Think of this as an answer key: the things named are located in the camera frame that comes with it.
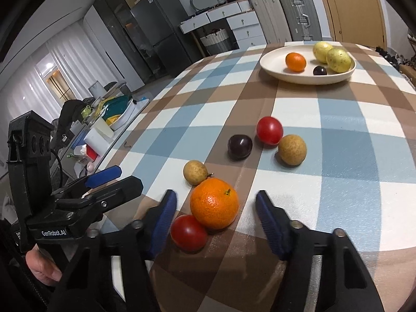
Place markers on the orange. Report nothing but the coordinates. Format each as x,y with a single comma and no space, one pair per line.
214,203
295,62

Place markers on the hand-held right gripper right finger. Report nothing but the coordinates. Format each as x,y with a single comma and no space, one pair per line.
271,227

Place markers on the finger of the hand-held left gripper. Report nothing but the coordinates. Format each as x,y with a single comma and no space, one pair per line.
104,175
123,188

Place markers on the small brown longan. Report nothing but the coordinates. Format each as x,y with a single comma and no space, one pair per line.
195,172

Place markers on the dark cloth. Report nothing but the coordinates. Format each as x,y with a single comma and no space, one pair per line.
70,110

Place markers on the yellow-green guava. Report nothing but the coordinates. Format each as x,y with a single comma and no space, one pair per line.
338,60
322,51

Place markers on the white drawer desk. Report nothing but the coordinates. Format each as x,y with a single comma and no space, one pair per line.
234,16

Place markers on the person's left hand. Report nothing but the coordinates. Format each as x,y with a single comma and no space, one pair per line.
40,263

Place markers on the red white carton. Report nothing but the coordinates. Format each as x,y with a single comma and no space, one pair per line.
87,152

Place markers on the white tall cabinet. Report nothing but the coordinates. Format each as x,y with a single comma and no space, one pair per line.
110,55

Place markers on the cream plate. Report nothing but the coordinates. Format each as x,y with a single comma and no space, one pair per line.
276,65

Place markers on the brown cardboard box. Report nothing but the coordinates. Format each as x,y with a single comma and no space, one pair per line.
408,71

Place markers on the white curtain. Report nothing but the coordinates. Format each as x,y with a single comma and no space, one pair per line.
65,58

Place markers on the red tomato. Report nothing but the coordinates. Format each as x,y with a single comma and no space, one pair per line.
188,233
269,130

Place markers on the cream suitcase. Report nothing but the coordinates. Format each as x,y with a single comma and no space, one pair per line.
269,16

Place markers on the silver suitcase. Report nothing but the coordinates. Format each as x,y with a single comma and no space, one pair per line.
300,14

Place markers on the white paper roll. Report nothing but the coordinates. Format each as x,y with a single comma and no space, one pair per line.
96,139

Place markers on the white basin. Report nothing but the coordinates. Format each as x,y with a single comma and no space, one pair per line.
123,120

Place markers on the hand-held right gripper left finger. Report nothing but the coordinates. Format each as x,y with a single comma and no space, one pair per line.
164,221

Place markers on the wooden door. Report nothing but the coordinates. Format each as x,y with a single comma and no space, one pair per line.
351,6

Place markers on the white jug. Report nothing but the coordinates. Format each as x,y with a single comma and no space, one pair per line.
96,88

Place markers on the pile of dark shoes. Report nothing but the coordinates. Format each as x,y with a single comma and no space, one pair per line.
390,57

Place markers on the grey refrigerator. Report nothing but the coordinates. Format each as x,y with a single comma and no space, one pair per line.
162,29

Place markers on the woven laundry basket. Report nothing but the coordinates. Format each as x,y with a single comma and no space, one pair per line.
216,40

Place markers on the dark plum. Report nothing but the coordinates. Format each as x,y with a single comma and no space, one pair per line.
240,147
320,71

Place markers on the large brown longan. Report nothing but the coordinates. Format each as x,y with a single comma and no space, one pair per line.
292,149

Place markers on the dark glass cabinet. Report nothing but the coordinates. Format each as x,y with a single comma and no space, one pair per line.
120,32

